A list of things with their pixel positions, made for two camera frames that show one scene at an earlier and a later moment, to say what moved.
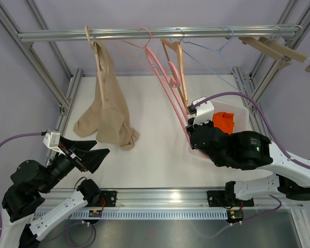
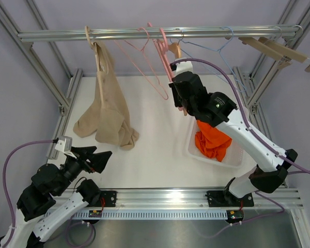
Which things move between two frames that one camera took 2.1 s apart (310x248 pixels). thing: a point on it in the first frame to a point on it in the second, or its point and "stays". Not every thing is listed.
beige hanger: x=95 y=46 stays
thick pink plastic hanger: x=167 y=77 to x=161 y=47
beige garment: x=109 y=115 stays
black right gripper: x=190 y=127 to x=177 y=102
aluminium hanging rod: x=284 y=30 stays
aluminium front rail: x=167 y=199 stays
